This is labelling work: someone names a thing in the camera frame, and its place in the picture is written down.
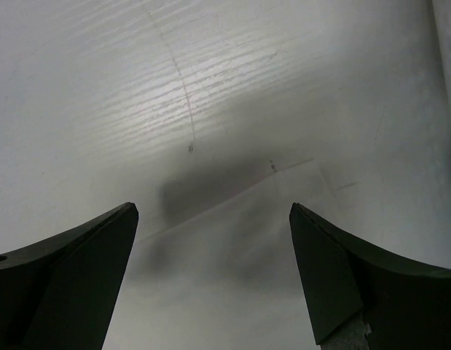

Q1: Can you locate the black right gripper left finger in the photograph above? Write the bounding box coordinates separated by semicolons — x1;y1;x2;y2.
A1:
0;203;138;349

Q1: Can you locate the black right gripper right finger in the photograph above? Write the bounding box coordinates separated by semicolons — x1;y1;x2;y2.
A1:
289;203;451;349

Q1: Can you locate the white t shirt red print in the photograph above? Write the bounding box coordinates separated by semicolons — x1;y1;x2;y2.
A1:
103;160;338;349

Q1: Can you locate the white plastic basket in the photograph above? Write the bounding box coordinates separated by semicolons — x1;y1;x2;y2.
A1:
428;0;451;133

